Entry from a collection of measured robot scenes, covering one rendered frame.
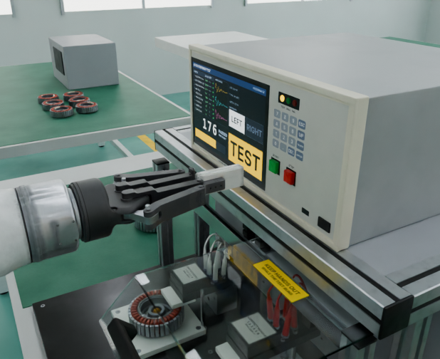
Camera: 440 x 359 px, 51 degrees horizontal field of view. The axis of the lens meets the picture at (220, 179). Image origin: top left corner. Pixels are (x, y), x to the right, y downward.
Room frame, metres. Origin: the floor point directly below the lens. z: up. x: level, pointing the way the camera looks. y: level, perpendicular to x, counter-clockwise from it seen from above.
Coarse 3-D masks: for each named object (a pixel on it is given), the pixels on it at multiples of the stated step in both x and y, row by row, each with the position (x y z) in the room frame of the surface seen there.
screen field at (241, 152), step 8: (232, 136) 0.75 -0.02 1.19; (232, 144) 0.75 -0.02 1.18; (240, 144) 0.73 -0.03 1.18; (248, 144) 0.70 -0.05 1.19; (232, 152) 0.75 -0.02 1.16; (240, 152) 0.72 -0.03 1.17; (248, 152) 0.70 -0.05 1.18; (256, 152) 0.68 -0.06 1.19; (232, 160) 0.75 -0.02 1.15; (240, 160) 0.72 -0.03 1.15; (248, 160) 0.70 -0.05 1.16; (256, 160) 0.68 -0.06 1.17; (248, 168) 0.70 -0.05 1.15; (256, 168) 0.68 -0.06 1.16; (256, 176) 0.68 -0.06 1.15
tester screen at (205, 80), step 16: (208, 80) 0.82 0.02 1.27; (224, 80) 0.77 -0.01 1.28; (240, 80) 0.73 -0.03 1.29; (208, 96) 0.82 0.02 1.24; (224, 96) 0.77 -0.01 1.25; (240, 96) 0.73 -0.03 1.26; (256, 96) 0.69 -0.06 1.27; (208, 112) 0.83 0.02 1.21; (224, 112) 0.77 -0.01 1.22; (240, 112) 0.73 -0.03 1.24; (256, 112) 0.69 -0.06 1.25; (224, 128) 0.77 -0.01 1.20; (208, 144) 0.83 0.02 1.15; (224, 144) 0.77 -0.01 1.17; (256, 144) 0.68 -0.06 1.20
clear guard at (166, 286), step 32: (224, 256) 0.57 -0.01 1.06; (256, 256) 0.57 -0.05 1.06; (128, 288) 0.51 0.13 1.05; (160, 288) 0.50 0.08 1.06; (192, 288) 0.50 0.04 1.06; (224, 288) 0.50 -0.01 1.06; (256, 288) 0.50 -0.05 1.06; (128, 320) 0.47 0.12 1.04; (160, 320) 0.44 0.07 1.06; (192, 320) 0.44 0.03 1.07; (224, 320) 0.44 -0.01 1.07; (256, 320) 0.44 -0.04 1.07; (288, 320) 0.44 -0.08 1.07; (320, 320) 0.44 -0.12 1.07; (352, 320) 0.44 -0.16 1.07; (160, 352) 0.40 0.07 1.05; (192, 352) 0.39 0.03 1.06; (224, 352) 0.39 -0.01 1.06; (256, 352) 0.39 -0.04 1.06; (288, 352) 0.39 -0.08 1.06; (320, 352) 0.39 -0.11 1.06
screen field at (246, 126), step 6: (234, 114) 0.74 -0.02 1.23; (240, 114) 0.73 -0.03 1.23; (234, 120) 0.74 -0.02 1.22; (240, 120) 0.73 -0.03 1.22; (246, 120) 0.71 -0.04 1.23; (252, 120) 0.70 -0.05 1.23; (234, 126) 0.74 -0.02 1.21; (240, 126) 0.73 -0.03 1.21; (246, 126) 0.71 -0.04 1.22; (252, 126) 0.69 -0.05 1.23; (258, 126) 0.68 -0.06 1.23; (246, 132) 0.71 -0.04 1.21; (252, 132) 0.69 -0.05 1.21; (258, 132) 0.68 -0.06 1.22; (252, 138) 0.69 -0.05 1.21; (258, 138) 0.68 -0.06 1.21
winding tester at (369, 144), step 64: (192, 64) 0.88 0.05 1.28; (256, 64) 0.70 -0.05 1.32; (320, 64) 0.71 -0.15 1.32; (384, 64) 0.71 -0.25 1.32; (192, 128) 0.88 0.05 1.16; (320, 128) 0.56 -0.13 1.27; (384, 128) 0.54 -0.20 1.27; (256, 192) 0.68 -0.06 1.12; (320, 192) 0.55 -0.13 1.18; (384, 192) 0.55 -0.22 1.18
